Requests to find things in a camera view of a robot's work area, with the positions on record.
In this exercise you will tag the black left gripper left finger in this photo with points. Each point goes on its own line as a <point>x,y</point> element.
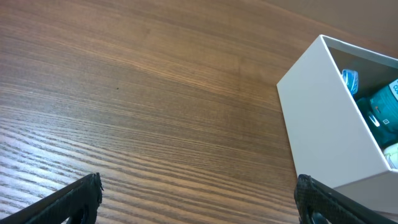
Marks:
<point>76,203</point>

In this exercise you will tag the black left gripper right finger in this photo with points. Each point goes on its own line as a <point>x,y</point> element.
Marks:
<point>317,203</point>

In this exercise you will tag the white leaf-print lotion tube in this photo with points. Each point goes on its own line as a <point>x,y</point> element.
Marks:
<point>391,155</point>

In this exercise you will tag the blue mouthwash bottle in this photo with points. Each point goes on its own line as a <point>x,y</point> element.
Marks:
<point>380,114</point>

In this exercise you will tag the blue white toothbrush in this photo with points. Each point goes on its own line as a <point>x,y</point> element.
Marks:
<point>351,78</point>

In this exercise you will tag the white open cardboard box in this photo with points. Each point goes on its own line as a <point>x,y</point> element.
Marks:
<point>328,135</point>

